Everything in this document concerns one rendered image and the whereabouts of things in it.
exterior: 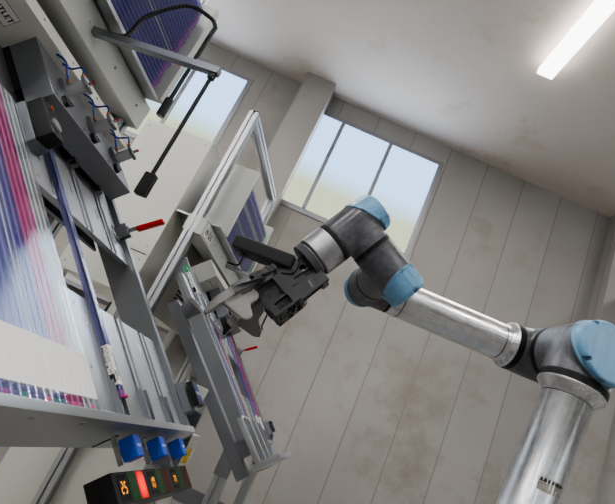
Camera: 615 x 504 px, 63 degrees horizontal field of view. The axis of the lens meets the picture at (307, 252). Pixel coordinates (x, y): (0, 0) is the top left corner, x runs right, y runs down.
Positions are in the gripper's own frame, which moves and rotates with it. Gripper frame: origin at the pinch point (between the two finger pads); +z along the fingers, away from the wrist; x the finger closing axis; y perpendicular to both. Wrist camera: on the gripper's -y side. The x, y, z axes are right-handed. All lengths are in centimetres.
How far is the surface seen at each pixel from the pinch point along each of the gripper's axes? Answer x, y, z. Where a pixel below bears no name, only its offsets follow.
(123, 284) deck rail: 19.0, -25.1, 10.5
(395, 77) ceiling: 290, -177, -251
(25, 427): -33.7, 8.6, 18.1
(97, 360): -13.8, -0.9, 14.7
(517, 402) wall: 387, 101, -156
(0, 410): -41.4, 9.2, 15.8
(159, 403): 9.3, 3.1, 15.8
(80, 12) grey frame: -10, -63, -16
